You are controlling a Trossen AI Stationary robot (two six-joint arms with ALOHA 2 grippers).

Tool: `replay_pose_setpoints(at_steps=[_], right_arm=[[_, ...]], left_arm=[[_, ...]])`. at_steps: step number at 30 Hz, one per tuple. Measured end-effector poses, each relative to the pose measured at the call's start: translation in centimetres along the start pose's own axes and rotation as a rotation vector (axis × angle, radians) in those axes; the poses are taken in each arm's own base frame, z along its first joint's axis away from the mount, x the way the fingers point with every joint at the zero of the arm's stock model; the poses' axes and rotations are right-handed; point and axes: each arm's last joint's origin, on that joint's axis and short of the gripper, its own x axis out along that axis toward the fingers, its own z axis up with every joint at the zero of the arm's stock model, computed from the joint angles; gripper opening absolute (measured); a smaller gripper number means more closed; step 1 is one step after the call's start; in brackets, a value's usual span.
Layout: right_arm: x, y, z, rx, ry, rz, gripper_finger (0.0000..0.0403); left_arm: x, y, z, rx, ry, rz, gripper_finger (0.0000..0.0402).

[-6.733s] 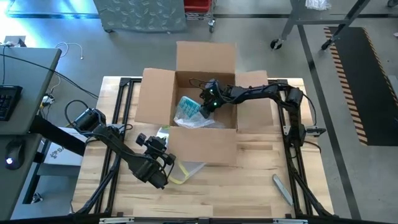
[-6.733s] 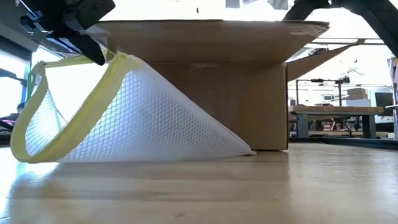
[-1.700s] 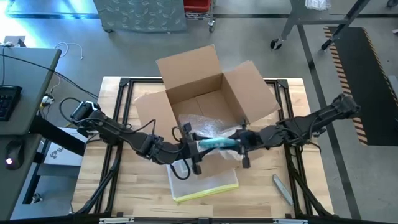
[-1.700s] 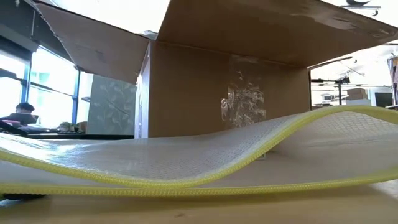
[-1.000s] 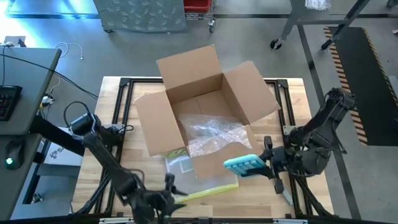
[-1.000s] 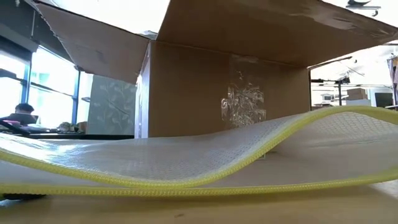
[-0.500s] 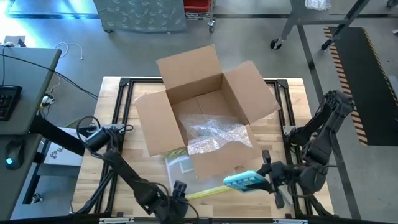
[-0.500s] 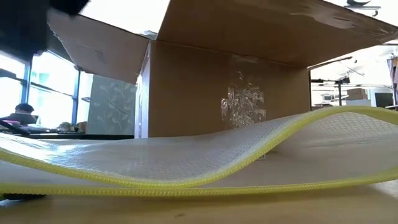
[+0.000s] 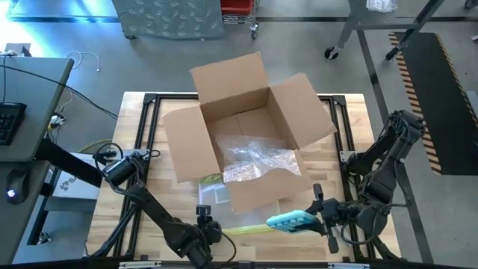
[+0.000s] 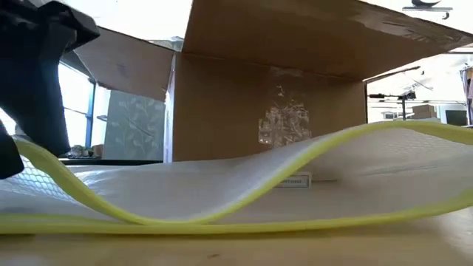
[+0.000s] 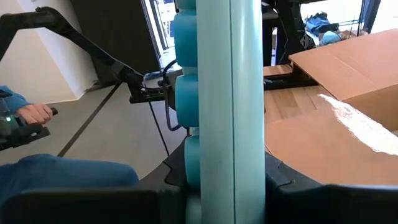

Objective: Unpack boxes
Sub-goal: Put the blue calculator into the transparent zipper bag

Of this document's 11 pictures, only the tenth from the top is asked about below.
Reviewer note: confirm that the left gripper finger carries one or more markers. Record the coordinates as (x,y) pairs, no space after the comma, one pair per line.
(33,103)
(9,159)

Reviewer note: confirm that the distant black monitor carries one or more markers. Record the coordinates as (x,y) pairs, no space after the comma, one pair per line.
(456,117)

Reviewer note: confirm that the black camera stand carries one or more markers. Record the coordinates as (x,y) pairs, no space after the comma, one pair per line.
(403,97)

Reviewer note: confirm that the distant cardboard box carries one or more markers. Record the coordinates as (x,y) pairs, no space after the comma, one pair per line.
(424,111)

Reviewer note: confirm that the clear pouch with green edge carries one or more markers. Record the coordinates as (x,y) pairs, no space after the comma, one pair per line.
(166,192)

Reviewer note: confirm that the black office desk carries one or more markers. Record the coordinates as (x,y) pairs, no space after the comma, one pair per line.
(111,162)

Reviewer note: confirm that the brown cardboard box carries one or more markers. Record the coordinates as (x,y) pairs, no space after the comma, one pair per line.
(229,111)

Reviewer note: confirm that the blue window frame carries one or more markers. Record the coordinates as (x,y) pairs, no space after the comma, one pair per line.
(89,114)

